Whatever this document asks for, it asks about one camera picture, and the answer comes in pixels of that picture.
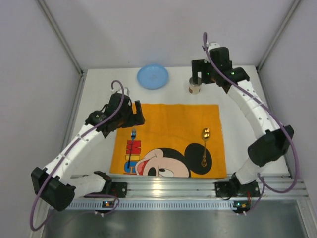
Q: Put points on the small metal cup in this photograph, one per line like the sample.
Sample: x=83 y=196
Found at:
x=194 y=88

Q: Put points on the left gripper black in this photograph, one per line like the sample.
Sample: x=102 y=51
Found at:
x=133 y=115

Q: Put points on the slotted cable duct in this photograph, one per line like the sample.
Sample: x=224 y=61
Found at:
x=86 y=204

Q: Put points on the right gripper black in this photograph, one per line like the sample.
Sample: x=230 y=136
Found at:
x=198 y=65

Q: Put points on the light blue plate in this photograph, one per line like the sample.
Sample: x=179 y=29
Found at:
x=153 y=76

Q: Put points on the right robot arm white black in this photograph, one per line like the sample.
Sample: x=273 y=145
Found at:
x=271 y=142

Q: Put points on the orange cartoon mouse towel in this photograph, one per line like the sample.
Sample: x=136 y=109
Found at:
x=170 y=143

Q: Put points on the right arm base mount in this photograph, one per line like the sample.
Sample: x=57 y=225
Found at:
x=226 y=190

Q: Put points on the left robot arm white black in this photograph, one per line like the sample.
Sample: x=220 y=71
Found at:
x=55 y=183

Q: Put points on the blue fork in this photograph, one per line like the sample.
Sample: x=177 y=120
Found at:
x=133 y=136

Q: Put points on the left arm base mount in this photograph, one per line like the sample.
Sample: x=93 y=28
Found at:
x=117 y=189

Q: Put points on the gold metal spoon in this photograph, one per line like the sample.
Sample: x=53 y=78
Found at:
x=205 y=137

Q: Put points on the aluminium rail beam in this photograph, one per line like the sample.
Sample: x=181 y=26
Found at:
x=143 y=187

